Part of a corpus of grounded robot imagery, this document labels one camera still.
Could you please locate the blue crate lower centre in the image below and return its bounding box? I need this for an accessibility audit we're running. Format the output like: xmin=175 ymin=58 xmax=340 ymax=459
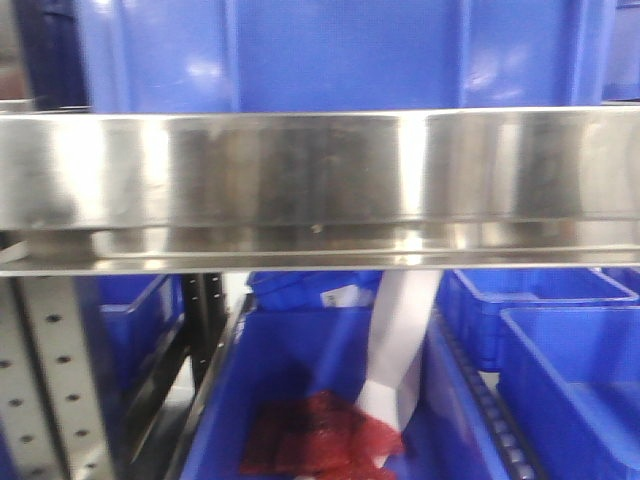
xmin=180 ymin=308 xmax=508 ymax=479

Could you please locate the black roller conveyor track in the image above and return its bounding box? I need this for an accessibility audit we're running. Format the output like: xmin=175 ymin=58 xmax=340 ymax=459
xmin=433 ymin=309 xmax=546 ymax=479

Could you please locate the blue bin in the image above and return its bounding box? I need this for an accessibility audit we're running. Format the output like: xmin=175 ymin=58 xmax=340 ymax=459
xmin=498 ymin=307 xmax=639 ymax=479
xmin=246 ymin=270 xmax=383 ymax=311
xmin=98 ymin=273 xmax=182 ymax=392
xmin=436 ymin=268 xmax=639 ymax=372

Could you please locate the blue bin lower right rear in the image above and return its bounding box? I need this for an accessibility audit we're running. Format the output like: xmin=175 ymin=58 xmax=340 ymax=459
xmin=436 ymin=268 xmax=639 ymax=372

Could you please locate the perforated grey shelf post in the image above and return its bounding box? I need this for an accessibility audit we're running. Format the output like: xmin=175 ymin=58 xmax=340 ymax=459
xmin=1 ymin=276 xmax=122 ymax=479

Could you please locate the stainless steel shelf rail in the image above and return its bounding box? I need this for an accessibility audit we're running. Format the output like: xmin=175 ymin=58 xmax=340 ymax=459
xmin=1 ymin=105 xmax=639 ymax=276

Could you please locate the blue bin lower right front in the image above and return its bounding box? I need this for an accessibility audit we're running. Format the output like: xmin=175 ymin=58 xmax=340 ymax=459
xmin=498 ymin=307 xmax=639 ymax=479

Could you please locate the red mesh bag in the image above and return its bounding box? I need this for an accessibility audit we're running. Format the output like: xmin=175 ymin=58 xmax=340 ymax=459
xmin=239 ymin=390 xmax=404 ymax=479

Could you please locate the blue bin lower left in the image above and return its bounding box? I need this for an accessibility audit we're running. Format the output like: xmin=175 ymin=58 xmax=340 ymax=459
xmin=98 ymin=273 xmax=182 ymax=392

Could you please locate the large blue crate upper shelf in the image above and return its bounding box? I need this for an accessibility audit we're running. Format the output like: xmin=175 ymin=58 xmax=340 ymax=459
xmin=74 ymin=1 xmax=616 ymax=113

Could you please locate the blue bin rear centre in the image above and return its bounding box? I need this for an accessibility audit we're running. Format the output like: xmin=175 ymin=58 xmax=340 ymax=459
xmin=246 ymin=270 xmax=383 ymax=311

